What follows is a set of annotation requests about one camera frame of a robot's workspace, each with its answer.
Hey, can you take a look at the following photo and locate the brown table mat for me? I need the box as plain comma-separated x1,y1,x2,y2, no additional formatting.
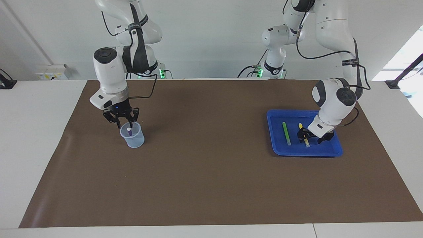
19,79,423,228

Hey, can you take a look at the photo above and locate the translucent plastic cup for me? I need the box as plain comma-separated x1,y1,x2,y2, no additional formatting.
120,121,145,148

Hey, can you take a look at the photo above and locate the black table clamp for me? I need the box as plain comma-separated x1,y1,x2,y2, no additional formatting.
0,68,18,90

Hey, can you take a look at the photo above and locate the white wall socket box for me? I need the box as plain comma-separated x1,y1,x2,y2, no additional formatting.
35,64,69,80

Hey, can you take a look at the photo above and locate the blue plastic tray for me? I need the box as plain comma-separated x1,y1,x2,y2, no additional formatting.
266,110,343,157

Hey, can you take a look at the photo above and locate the black base cable bundle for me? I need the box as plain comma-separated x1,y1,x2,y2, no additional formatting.
238,50,268,79

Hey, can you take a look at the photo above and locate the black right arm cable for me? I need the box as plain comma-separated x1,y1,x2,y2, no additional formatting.
101,3,158,99

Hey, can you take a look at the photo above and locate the green marker pen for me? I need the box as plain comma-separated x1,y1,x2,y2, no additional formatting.
282,122,292,146

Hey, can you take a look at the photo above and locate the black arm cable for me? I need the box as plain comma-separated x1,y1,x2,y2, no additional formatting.
101,3,158,99
296,26,371,127

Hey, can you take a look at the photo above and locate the yellow marker pen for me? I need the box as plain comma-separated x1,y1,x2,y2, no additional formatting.
298,123,310,148

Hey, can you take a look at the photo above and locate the black clamp with pole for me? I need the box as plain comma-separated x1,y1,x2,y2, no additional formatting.
385,53,423,90

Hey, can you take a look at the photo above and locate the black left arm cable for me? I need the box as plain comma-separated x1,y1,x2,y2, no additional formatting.
296,26,371,127

